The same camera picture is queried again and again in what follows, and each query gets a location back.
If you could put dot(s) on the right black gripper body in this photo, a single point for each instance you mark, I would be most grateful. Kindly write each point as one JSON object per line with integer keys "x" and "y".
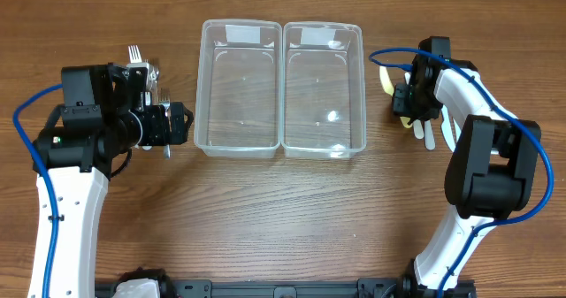
{"x": 416, "y": 95}

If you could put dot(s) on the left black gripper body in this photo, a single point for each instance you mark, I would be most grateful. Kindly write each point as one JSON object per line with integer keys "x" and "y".
{"x": 165, "y": 124}

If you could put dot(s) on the white plastic knife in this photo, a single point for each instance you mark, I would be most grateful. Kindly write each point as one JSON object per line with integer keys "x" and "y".
{"x": 417, "y": 126}

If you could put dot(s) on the yellow plastic knife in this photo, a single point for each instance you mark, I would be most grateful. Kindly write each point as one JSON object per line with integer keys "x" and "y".
{"x": 388, "y": 88}

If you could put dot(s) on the light blue plastic knife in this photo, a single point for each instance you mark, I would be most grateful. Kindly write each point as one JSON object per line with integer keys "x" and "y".
{"x": 446, "y": 129}

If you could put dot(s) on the pale blue plastic knife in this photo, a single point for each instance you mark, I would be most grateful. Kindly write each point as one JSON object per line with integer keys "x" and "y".
{"x": 429, "y": 140}

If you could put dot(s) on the mint green plastic knife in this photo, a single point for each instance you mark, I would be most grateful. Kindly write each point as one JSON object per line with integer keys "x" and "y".
{"x": 457, "y": 130}

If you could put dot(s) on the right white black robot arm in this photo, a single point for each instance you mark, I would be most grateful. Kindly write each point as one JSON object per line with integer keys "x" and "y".
{"x": 489, "y": 177}

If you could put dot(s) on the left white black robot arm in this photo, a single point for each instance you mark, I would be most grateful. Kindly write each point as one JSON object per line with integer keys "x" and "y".
{"x": 108, "y": 111}

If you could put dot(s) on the left clear plastic container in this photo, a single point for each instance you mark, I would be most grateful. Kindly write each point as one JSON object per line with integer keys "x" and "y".
{"x": 237, "y": 95}

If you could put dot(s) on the clear plastic container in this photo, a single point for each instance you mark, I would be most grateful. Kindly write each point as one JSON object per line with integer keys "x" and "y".
{"x": 237, "y": 95}
{"x": 323, "y": 101}

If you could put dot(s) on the right clear plastic container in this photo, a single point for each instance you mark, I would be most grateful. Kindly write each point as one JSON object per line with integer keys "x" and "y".
{"x": 323, "y": 101}

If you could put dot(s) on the small silver metal fork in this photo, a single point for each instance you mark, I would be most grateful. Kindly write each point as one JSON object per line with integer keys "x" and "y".
{"x": 164, "y": 97}

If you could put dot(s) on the white plastic fork long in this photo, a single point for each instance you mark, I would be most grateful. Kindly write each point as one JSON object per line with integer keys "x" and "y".
{"x": 134, "y": 54}

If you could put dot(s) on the silver metal fork wide handle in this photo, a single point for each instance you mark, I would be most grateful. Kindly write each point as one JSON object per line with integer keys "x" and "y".
{"x": 153, "y": 80}

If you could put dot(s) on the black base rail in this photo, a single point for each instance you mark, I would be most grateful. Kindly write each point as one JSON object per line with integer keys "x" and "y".
{"x": 368, "y": 288}

